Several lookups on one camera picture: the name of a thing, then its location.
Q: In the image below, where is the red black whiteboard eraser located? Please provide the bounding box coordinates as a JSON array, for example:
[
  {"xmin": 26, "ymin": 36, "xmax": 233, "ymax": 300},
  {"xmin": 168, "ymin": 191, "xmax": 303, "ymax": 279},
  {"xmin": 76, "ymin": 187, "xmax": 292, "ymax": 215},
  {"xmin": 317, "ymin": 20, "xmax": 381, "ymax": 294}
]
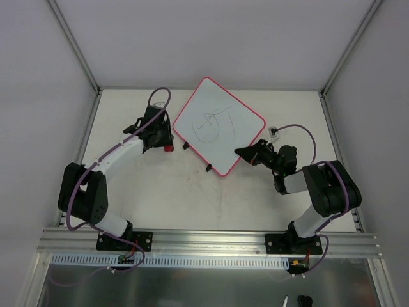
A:
[{"xmin": 164, "ymin": 145, "xmax": 174, "ymax": 152}]

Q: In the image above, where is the pink framed whiteboard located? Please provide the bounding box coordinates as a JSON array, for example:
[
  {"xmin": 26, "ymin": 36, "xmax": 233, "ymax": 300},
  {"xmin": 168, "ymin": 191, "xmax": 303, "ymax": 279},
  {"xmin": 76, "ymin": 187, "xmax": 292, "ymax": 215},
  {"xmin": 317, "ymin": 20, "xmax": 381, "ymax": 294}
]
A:
[{"xmin": 173, "ymin": 77, "xmax": 266, "ymax": 177}]

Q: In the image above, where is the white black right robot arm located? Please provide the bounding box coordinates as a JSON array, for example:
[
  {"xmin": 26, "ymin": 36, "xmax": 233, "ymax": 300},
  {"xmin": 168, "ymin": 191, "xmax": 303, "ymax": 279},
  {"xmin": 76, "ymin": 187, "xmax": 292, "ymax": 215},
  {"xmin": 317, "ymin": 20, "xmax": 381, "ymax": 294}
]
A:
[{"xmin": 235, "ymin": 139, "xmax": 362, "ymax": 255}]

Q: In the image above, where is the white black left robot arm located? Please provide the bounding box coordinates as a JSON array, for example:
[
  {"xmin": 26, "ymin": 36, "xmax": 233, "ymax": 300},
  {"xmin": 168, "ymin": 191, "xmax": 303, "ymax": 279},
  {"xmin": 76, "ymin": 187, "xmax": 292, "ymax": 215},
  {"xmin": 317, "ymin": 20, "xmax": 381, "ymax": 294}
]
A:
[{"xmin": 58, "ymin": 105, "xmax": 174, "ymax": 249}]

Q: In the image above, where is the black object bottom edge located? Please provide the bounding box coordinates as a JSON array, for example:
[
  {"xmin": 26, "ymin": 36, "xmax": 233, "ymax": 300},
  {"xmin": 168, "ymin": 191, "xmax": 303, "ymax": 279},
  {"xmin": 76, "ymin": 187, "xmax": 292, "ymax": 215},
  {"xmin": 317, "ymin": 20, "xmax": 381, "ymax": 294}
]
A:
[{"xmin": 298, "ymin": 295, "xmax": 313, "ymax": 307}]

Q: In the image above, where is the white marker pen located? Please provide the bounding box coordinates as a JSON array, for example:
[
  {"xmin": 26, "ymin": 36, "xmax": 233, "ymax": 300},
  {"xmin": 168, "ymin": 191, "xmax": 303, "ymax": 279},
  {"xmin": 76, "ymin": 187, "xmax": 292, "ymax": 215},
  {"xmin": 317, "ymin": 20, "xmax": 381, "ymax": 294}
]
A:
[{"xmin": 282, "ymin": 295, "xmax": 288, "ymax": 307}]

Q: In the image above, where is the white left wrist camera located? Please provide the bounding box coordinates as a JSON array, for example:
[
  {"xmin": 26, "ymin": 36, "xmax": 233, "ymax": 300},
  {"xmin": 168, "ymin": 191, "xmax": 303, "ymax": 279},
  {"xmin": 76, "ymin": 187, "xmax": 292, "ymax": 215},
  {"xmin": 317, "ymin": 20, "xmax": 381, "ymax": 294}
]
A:
[{"xmin": 153, "ymin": 102, "xmax": 165, "ymax": 108}]

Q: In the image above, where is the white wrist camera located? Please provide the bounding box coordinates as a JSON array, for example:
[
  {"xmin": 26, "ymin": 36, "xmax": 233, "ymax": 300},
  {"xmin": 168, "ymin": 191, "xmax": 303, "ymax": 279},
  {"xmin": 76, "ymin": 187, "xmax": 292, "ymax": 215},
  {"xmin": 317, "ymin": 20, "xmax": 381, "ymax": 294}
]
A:
[
  {"xmin": 267, "ymin": 126, "xmax": 280, "ymax": 144},
  {"xmin": 153, "ymin": 102, "xmax": 165, "ymax": 108}
]

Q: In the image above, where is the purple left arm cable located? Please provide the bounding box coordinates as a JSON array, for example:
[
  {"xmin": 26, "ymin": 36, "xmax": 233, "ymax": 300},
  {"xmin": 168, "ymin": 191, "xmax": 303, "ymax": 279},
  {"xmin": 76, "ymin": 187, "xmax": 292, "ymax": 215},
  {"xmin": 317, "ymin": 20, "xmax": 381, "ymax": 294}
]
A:
[{"xmin": 47, "ymin": 86, "xmax": 172, "ymax": 287}]

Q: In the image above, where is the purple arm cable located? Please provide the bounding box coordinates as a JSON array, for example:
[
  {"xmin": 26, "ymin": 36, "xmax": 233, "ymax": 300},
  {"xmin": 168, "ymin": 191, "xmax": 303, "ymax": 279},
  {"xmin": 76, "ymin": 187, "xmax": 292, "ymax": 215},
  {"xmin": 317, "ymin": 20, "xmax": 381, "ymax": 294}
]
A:
[
  {"xmin": 47, "ymin": 86, "xmax": 172, "ymax": 287},
  {"xmin": 271, "ymin": 124, "xmax": 349, "ymax": 282}
]

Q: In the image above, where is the whiteboard wire stand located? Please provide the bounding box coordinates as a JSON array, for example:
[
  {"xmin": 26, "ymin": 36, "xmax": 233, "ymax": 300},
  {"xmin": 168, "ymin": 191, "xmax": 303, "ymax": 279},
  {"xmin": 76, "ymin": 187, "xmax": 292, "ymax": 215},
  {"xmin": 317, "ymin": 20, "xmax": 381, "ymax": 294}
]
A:
[{"xmin": 182, "ymin": 141, "xmax": 213, "ymax": 173}]

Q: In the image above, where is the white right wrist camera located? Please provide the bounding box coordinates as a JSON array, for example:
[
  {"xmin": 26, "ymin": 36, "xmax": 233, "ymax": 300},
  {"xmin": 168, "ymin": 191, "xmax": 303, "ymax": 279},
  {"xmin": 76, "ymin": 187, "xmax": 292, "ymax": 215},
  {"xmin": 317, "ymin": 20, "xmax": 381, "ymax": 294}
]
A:
[{"xmin": 267, "ymin": 126, "xmax": 280, "ymax": 144}]

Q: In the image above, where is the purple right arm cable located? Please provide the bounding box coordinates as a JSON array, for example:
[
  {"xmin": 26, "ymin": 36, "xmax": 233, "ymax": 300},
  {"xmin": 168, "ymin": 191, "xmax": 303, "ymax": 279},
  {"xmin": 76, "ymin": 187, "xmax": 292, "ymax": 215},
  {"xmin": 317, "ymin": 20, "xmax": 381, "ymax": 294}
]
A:
[{"xmin": 271, "ymin": 124, "xmax": 349, "ymax": 282}]

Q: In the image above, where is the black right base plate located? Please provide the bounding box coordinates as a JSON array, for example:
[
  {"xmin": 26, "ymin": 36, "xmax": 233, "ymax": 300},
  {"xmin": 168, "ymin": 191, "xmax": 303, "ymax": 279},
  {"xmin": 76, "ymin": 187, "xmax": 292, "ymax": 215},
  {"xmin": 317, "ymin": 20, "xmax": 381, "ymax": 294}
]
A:
[{"xmin": 265, "ymin": 233, "xmax": 323, "ymax": 255}]

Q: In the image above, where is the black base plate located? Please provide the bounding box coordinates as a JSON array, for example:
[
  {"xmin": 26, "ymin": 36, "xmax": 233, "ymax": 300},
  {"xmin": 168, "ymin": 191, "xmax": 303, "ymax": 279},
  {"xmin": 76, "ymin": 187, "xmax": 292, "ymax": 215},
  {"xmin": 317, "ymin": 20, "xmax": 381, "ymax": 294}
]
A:
[
  {"xmin": 265, "ymin": 233, "xmax": 323, "ymax": 255},
  {"xmin": 95, "ymin": 230, "xmax": 153, "ymax": 252}
]

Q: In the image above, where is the right aluminium frame post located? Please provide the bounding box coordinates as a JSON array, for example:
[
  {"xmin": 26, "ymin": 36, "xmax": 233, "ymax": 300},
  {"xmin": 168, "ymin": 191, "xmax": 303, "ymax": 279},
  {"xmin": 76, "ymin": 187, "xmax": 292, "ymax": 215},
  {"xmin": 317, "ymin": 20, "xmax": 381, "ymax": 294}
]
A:
[{"xmin": 320, "ymin": 0, "xmax": 383, "ymax": 97}]

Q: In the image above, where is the aluminium frame post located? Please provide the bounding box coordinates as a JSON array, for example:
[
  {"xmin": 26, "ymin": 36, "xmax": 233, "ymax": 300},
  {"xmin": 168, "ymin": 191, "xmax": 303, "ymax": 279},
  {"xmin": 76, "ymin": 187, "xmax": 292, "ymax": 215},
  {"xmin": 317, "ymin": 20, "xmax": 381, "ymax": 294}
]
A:
[
  {"xmin": 320, "ymin": 0, "xmax": 383, "ymax": 97},
  {"xmin": 45, "ymin": 0, "xmax": 100, "ymax": 94}
]

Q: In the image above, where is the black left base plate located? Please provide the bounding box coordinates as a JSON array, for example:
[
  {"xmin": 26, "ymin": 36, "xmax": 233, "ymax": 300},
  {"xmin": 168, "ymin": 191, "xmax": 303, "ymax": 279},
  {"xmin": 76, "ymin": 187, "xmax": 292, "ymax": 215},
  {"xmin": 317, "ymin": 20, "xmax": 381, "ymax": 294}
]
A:
[{"xmin": 95, "ymin": 230, "xmax": 153, "ymax": 252}]

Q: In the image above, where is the left aluminium frame post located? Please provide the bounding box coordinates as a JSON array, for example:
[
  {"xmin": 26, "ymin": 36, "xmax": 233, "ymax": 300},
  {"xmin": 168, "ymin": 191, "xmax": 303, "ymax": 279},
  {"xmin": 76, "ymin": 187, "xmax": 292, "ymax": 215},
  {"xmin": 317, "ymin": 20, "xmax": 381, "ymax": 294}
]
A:
[{"xmin": 45, "ymin": 0, "xmax": 100, "ymax": 94}]

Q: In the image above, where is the slotted cable duct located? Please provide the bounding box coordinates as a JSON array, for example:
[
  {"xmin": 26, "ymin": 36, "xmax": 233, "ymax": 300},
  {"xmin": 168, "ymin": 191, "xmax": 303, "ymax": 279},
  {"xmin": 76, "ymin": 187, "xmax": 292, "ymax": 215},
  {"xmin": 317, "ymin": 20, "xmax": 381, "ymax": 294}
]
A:
[{"xmin": 51, "ymin": 253, "xmax": 289, "ymax": 271}]

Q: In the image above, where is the aluminium mounting rail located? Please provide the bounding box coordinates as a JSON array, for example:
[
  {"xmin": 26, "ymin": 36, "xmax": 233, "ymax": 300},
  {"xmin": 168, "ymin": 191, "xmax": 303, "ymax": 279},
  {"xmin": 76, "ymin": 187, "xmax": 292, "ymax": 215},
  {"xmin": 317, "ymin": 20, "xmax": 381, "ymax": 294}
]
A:
[{"xmin": 36, "ymin": 227, "xmax": 383, "ymax": 258}]

